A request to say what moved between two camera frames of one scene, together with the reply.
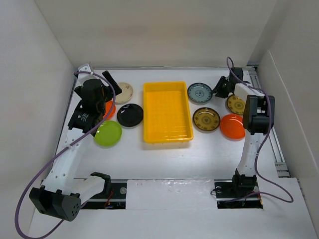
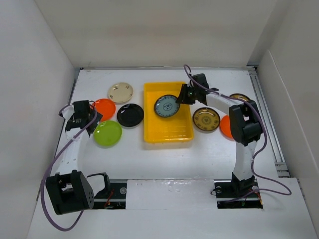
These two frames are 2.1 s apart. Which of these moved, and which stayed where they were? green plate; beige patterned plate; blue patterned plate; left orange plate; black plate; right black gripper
Moved: right black gripper; blue patterned plate
Stayed: black plate; beige patterned plate; left orange plate; green plate
